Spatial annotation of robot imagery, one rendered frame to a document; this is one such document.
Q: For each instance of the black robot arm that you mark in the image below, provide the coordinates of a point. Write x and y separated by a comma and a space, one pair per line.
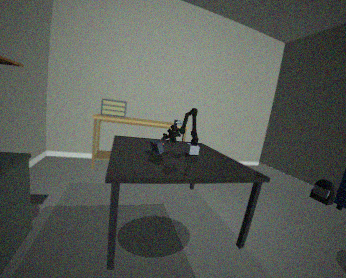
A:
174, 127

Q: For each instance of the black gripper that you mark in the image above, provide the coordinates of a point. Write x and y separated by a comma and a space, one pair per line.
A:
172, 139

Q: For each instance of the blue-grey sloped panel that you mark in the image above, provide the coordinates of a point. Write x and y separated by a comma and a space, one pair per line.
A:
157, 147

